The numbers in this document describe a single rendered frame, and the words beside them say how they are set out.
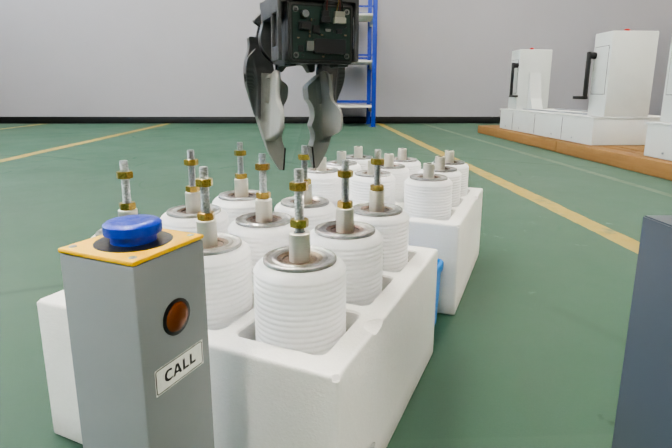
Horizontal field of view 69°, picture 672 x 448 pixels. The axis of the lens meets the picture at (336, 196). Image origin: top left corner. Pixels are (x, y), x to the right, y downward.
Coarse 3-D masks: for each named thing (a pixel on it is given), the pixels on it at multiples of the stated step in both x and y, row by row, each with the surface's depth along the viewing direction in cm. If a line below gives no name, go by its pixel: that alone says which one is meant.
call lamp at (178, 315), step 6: (174, 306) 35; (180, 306) 35; (186, 306) 36; (174, 312) 35; (180, 312) 35; (186, 312) 36; (168, 318) 34; (174, 318) 35; (180, 318) 35; (186, 318) 36; (168, 324) 34; (174, 324) 35; (180, 324) 35; (174, 330) 35
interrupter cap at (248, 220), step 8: (240, 216) 66; (248, 216) 67; (272, 216) 67; (280, 216) 67; (288, 216) 67; (240, 224) 63; (248, 224) 62; (256, 224) 63; (264, 224) 63; (272, 224) 62; (280, 224) 63
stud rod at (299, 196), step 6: (300, 168) 49; (294, 174) 49; (300, 174) 48; (294, 180) 49; (300, 180) 48; (294, 192) 49; (300, 192) 49; (294, 198) 49; (300, 198) 49; (294, 204) 49; (300, 204) 49; (294, 210) 49; (300, 210) 49; (300, 216) 49
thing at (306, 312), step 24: (336, 264) 49; (264, 288) 48; (288, 288) 46; (312, 288) 46; (336, 288) 48; (264, 312) 48; (288, 312) 47; (312, 312) 47; (336, 312) 49; (264, 336) 49; (288, 336) 47; (312, 336) 47; (336, 336) 49
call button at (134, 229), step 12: (120, 216) 36; (132, 216) 36; (144, 216) 36; (156, 216) 36; (108, 228) 34; (120, 228) 33; (132, 228) 34; (144, 228) 34; (156, 228) 35; (120, 240) 34; (132, 240) 34; (144, 240) 34
